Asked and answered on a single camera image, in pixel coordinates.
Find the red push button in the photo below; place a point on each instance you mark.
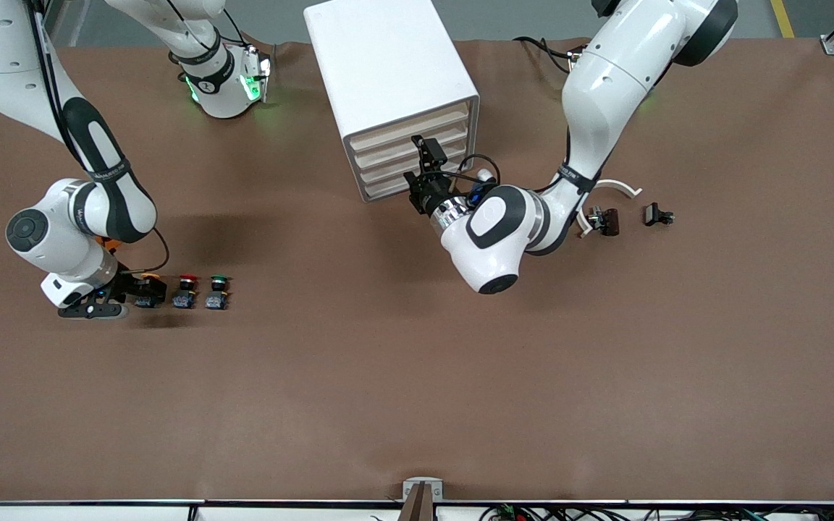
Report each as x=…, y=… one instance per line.
x=185, y=293

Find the white cream-fronted drawer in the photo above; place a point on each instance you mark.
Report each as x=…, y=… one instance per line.
x=381, y=136
x=381, y=168
x=381, y=183
x=381, y=152

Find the dark brown block component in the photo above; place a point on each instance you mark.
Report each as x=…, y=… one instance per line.
x=610, y=221

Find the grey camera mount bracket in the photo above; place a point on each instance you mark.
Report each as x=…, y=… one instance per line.
x=423, y=492

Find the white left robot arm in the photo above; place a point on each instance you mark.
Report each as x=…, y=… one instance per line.
x=605, y=72

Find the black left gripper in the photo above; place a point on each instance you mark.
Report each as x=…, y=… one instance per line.
x=428, y=193

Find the small silver metal bracket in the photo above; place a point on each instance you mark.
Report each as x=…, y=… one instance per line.
x=595, y=216

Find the green push button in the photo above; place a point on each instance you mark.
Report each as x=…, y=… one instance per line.
x=217, y=293

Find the brown table mat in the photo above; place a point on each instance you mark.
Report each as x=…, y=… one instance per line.
x=417, y=376

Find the white table edge rail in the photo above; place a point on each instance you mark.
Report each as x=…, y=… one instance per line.
x=98, y=514

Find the yellow push button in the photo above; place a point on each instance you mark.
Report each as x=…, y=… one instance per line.
x=148, y=276

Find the orange box with hole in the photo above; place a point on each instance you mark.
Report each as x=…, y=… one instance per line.
x=109, y=243

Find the white drawer cabinet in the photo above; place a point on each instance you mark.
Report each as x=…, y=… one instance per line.
x=381, y=58

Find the white curved plastic clamp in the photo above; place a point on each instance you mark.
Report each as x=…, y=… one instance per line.
x=623, y=187

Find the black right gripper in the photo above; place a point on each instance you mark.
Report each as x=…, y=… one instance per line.
x=129, y=287

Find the small black plastic component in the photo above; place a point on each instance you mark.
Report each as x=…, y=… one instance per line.
x=654, y=214

